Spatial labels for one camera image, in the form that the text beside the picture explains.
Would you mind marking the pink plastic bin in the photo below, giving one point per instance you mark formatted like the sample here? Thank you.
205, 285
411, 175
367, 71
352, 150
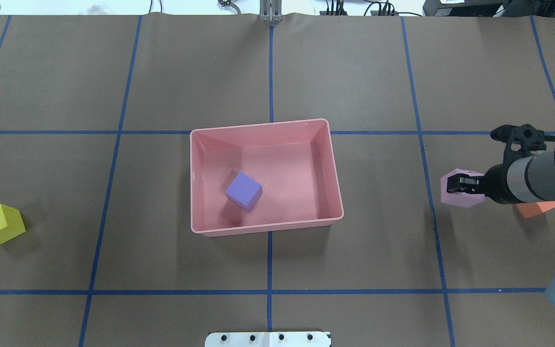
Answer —
292, 160

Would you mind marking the orange foam block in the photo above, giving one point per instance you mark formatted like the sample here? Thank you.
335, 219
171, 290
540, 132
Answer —
534, 209

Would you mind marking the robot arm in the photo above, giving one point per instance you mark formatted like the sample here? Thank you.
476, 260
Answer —
523, 180

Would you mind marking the light pink foam block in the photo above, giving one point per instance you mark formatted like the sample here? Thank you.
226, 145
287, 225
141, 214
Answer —
462, 188

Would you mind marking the purple foam block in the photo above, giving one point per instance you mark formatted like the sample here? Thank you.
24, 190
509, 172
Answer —
244, 191

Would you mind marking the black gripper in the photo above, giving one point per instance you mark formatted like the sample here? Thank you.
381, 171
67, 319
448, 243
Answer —
497, 184

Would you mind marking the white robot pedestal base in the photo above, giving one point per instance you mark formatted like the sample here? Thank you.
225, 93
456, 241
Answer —
269, 339

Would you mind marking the aluminium frame post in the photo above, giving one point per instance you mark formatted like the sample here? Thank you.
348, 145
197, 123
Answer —
270, 11

